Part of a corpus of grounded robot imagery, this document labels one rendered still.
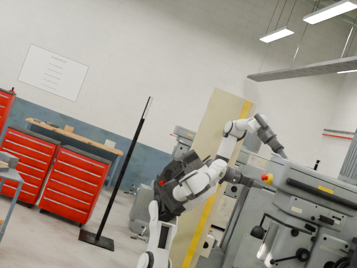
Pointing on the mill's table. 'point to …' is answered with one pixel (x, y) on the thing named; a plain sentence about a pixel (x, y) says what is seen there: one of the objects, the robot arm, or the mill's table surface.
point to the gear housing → (307, 210)
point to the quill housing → (289, 241)
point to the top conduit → (321, 193)
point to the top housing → (292, 168)
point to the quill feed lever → (303, 256)
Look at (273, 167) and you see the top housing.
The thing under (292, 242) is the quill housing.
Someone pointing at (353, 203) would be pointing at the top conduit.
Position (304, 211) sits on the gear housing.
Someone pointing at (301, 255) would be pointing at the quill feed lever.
